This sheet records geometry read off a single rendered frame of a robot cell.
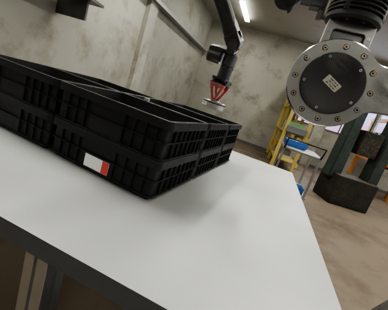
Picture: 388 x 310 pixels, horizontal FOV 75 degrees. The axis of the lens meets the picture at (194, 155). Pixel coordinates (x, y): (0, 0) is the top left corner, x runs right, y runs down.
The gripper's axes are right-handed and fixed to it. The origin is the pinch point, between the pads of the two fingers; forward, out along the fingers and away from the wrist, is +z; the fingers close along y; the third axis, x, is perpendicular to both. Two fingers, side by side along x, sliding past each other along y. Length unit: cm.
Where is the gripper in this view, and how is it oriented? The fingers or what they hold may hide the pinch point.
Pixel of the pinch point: (215, 99)
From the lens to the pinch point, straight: 115.7
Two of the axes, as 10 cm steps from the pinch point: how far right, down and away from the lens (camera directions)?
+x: 8.6, 4.1, -3.1
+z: -3.4, 9.1, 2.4
